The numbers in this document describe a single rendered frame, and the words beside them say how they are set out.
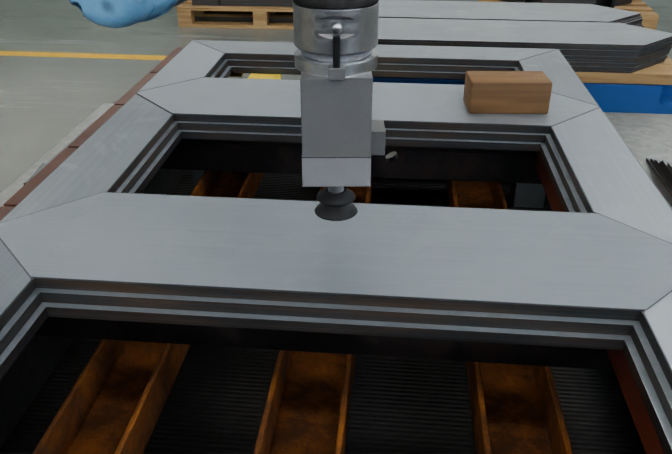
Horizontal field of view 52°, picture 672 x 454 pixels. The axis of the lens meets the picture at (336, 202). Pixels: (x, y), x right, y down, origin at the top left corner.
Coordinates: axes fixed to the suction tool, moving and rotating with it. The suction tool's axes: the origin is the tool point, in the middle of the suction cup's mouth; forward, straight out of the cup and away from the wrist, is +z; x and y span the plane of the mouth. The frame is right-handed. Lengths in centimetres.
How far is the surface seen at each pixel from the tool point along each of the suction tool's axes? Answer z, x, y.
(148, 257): 3.8, 18.7, -2.7
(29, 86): 89, 167, 311
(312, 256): 3.8, 2.4, -2.7
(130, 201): 3.8, 23.5, 9.4
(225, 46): 4, 21, 76
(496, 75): -1.3, -24.8, 40.6
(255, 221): 3.8, 8.7, 4.5
